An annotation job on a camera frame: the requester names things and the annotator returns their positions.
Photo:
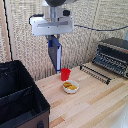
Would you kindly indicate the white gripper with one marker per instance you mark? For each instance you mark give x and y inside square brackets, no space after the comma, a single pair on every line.
[50,26]

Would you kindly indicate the dark blue book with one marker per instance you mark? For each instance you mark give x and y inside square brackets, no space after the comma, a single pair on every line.
[56,55]

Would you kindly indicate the red plastic cup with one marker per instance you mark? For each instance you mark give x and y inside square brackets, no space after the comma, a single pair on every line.
[65,74]

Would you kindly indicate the yellow food pieces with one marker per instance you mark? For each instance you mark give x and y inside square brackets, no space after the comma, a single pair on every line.
[70,85]

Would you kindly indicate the white bowl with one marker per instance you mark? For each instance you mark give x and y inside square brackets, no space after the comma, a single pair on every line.
[71,90]

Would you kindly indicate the black toaster oven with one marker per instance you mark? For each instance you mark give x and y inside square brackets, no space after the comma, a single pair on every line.
[113,56]

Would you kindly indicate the black storage box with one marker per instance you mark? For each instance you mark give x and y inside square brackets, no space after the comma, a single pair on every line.
[20,96]

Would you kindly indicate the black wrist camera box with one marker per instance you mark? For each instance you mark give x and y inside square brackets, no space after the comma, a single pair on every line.
[66,13]

